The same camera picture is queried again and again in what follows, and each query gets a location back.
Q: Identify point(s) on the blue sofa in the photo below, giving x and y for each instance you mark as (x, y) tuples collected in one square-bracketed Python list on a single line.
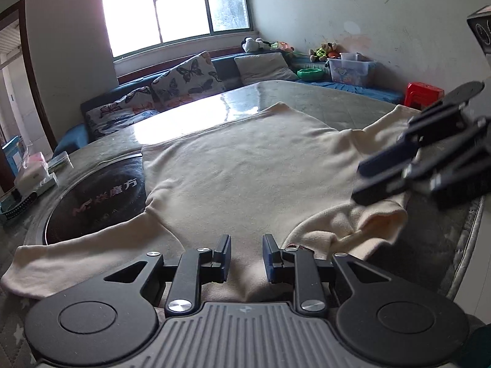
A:
[(230, 67)]

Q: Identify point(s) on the brown door frame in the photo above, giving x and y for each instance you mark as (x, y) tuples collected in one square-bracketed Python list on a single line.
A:
[(33, 80)]

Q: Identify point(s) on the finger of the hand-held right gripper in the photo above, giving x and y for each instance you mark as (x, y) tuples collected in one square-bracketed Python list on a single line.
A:
[(378, 193), (383, 161)]

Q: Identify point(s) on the pink and green plush toy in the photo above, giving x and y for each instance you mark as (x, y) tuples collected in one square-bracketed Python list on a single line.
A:
[(284, 47)]

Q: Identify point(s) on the panda plush toy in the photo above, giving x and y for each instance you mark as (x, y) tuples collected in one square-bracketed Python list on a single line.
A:
[(251, 44)]

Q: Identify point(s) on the small butterfly print cushion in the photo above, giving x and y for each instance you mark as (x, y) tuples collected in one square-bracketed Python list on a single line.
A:
[(132, 97), (115, 120)]

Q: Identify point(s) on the green packet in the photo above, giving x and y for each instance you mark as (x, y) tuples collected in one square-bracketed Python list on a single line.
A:
[(59, 161)]

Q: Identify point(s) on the clear plastic storage box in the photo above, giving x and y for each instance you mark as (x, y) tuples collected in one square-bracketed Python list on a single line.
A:
[(351, 72)]

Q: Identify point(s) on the large window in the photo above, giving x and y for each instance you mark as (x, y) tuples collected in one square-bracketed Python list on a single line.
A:
[(180, 7)]

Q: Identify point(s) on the black round hotplate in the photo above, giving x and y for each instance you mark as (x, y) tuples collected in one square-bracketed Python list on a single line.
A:
[(99, 191)]

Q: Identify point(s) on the red plastic stool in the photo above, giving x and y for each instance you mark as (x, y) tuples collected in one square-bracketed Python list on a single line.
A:
[(424, 92)]

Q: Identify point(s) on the green bowl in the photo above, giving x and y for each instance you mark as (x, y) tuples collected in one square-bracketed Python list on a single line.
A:
[(310, 74)]

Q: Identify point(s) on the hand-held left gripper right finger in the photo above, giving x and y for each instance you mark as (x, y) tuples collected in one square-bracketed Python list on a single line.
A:
[(269, 260)]

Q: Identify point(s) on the grey pillow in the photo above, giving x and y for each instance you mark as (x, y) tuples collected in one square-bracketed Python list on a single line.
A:
[(264, 68)]

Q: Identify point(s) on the cream long-sleeved sweater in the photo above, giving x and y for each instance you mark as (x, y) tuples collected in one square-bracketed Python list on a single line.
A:
[(249, 168)]

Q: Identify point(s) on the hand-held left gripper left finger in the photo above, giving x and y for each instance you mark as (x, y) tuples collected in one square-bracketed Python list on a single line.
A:
[(226, 255)]

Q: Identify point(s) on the white tissue pack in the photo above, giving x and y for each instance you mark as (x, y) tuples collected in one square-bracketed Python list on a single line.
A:
[(32, 176)]

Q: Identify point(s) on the brown plush toys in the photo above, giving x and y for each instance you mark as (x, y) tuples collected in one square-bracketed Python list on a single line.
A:
[(324, 50)]

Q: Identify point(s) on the large butterfly print cushion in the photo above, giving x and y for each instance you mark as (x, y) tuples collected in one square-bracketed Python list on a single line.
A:
[(184, 80)]

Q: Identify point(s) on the blue cardboard box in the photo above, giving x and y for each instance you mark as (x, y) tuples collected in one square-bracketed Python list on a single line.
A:
[(14, 157)]

